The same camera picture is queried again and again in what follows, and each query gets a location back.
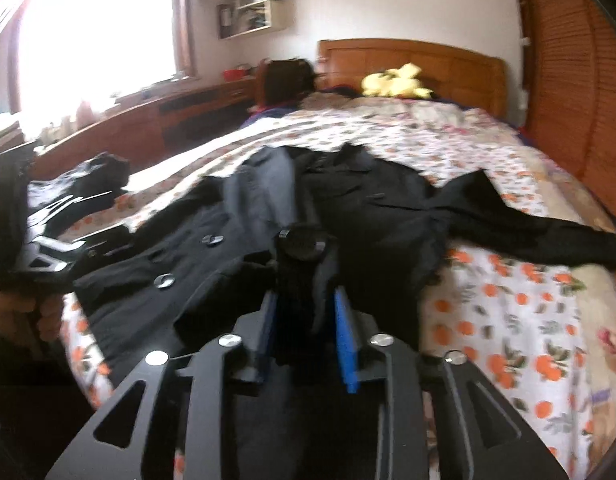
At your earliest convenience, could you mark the window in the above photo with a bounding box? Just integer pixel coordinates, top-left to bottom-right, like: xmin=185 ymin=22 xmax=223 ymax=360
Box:
xmin=15 ymin=0 xmax=196 ymax=113

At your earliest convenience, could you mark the wooden bed headboard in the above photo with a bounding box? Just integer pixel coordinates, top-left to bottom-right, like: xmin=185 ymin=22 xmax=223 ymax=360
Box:
xmin=316 ymin=38 xmax=509 ymax=120

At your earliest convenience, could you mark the floral orange print bedsheet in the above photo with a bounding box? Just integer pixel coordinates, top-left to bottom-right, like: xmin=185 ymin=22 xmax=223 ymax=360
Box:
xmin=28 ymin=94 xmax=616 ymax=480

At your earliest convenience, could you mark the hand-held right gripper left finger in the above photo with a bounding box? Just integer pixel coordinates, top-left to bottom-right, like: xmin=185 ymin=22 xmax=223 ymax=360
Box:
xmin=45 ymin=289 xmax=279 ymax=480

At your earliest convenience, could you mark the black coat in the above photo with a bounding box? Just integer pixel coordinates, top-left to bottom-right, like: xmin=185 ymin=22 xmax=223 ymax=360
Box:
xmin=72 ymin=142 xmax=616 ymax=480

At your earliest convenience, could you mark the small black cloth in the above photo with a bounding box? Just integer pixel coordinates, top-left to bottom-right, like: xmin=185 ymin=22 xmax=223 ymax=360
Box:
xmin=80 ymin=154 xmax=132 ymax=198

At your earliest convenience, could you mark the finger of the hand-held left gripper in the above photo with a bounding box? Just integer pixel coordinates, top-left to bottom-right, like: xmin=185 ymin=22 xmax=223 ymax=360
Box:
xmin=72 ymin=229 xmax=134 ymax=268

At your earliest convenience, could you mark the wooden slatted wardrobe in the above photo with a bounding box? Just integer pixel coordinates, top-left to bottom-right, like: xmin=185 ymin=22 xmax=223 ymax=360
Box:
xmin=512 ymin=0 xmax=616 ymax=211

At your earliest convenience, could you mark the white wall shelf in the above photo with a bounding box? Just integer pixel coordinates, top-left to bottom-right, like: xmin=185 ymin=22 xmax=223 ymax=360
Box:
xmin=215 ymin=0 xmax=285 ymax=41

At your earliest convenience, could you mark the yellow plush toy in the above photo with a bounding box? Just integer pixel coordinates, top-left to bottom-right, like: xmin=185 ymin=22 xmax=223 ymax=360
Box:
xmin=361 ymin=62 xmax=433 ymax=101

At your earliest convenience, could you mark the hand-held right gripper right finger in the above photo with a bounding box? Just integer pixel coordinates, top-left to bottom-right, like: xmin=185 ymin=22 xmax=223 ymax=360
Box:
xmin=334 ymin=286 xmax=570 ymax=480

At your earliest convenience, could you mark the person's left hand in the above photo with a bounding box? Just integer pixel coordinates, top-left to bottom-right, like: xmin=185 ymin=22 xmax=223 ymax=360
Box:
xmin=0 ymin=291 xmax=64 ymax=345

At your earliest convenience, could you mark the long wooden cabinet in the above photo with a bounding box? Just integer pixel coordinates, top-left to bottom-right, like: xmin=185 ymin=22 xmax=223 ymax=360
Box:
xmin=32 ymin=76 xmax=261 ymax=181

